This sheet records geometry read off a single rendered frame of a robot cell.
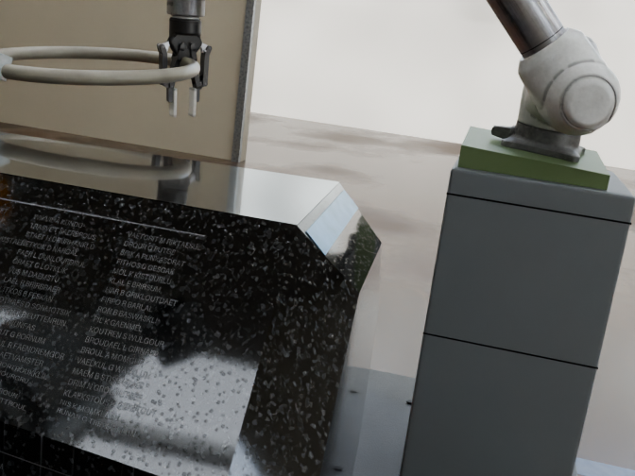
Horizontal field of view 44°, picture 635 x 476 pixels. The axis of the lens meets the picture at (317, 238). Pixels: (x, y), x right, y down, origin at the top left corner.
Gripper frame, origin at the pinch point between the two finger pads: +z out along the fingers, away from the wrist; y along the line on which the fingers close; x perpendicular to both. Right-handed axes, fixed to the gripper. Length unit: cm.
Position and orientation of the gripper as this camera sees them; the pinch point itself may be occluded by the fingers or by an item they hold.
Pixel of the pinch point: (182, 103)
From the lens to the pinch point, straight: 198.0
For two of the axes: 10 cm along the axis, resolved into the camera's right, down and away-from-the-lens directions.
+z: -0.9, 9.5, 3.1
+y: -8.4, 1.0, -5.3
